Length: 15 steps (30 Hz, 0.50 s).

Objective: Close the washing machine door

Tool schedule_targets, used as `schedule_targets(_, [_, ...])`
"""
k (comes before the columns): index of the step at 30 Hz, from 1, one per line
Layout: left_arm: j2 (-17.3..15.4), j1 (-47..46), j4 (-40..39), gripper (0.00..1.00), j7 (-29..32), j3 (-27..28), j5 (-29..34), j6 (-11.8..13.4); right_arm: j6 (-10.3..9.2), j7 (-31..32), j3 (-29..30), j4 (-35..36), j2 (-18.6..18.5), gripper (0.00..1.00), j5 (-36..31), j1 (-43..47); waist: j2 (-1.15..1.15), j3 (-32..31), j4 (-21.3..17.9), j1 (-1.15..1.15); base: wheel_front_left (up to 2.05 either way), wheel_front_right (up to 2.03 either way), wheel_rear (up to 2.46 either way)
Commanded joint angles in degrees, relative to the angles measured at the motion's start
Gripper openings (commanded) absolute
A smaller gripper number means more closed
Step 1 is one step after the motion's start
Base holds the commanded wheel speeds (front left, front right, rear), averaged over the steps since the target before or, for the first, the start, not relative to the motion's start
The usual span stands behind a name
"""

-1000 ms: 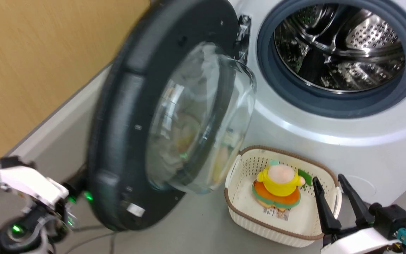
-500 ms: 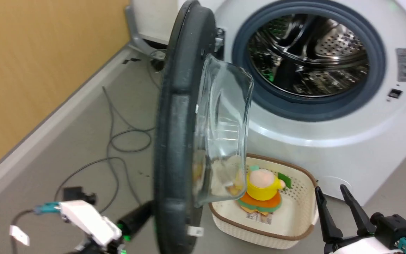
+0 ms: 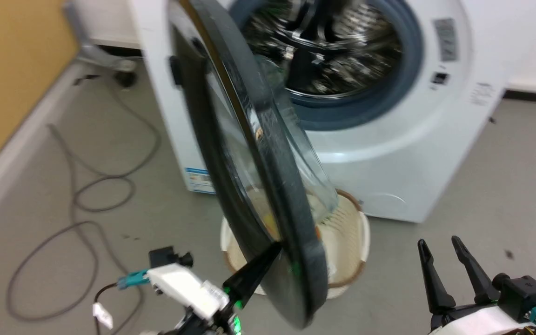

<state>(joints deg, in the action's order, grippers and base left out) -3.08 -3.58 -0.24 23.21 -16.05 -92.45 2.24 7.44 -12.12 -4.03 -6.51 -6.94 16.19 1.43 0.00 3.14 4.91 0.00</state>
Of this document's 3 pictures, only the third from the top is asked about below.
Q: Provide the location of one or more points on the blue energy label sticker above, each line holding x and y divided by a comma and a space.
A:
198, 180

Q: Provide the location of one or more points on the grey chair base with caster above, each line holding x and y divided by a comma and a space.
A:
96, 53

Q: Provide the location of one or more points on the teal left camera connector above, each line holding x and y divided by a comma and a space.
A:
133, 279

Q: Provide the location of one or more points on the white front-load washing machine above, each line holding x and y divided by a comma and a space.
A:
412, 153

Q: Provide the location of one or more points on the black door latch socket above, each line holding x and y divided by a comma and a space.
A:
439, 78

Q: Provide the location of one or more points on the grey rubber door gasket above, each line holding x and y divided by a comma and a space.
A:
403, 79

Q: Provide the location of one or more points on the steel washing drum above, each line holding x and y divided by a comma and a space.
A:
342, 51

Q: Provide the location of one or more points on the white plastic laundry basket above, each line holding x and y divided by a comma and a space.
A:
349, 232

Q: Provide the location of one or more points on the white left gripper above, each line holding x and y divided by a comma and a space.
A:
189, 288

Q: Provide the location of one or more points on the grey instruction sticker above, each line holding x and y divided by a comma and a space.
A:
445, 39

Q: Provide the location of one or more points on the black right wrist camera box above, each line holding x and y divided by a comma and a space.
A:
526, 295

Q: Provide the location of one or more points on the dark round washing machine door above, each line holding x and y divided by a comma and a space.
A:
286, 186

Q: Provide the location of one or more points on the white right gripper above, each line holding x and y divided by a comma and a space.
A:
477, 323

